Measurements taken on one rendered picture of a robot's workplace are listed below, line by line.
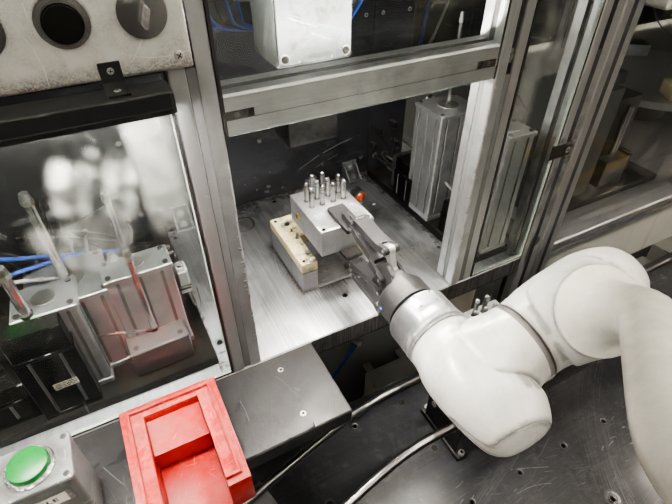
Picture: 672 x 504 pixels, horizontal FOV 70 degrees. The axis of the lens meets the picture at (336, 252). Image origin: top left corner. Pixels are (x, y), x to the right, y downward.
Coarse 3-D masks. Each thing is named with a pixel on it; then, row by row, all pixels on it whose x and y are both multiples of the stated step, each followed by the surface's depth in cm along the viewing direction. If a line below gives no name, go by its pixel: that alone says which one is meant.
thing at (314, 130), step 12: (312, 120) 75; (324, 120) 76; (336, 120) 77; (276, 132) 80; (288, 132) 74; (300, 132) 75; (312, 132) 76; (324, 132) 77; (336, 132) 78; (288, 144) 76; (300, 144) 76
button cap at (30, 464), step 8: (32, 448) 51; (40, 448) 51; (16, 456) 50; (24, 456) 50; (32, 456) 50; (40, 456) 50; (48, 456) 50; (8, 464) 49; (16, 464) 49; (24, 464) 49; (32, 464) 49; (40, 464) 49; (48, 464) 50; (8, 472) 49; (16, 472) 49; (24, 472) 49; (32, 472) 49; (40, 472) 49; (8, 480) 48; (16, 480) 48; (24, 480) 48; (32, 480) 48
